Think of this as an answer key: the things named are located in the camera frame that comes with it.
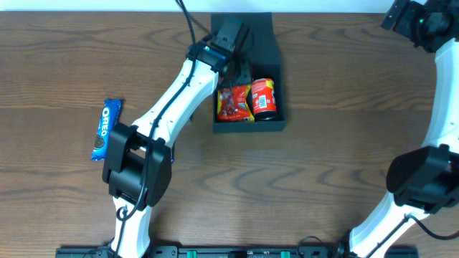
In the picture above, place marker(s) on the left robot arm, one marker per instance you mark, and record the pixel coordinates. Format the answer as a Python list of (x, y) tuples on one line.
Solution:
[(137, 167)]

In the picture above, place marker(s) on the red Hacks candy bag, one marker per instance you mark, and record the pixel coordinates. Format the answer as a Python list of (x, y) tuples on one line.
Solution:
[(232, 104)]

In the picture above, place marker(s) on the blue Oreo cookie pack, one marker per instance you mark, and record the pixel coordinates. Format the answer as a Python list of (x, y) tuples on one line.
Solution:
[(108, 119)]

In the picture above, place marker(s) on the dark green box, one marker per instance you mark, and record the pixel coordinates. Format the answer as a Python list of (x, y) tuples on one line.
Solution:
[(262, 52)]

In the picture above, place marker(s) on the red Pringles can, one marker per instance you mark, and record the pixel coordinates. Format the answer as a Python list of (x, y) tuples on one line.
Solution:
[(263, 99)]

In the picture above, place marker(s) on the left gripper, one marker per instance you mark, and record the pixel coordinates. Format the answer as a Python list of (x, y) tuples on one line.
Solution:
[(240, 72)]

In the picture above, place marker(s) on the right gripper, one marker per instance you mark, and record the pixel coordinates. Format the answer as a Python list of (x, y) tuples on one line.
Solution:
[(389, 19)]

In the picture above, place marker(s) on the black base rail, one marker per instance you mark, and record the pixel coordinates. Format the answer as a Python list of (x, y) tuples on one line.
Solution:
[(202, 252)]

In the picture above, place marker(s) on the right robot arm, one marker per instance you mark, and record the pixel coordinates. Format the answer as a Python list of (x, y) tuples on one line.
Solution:
[(423, 181)]

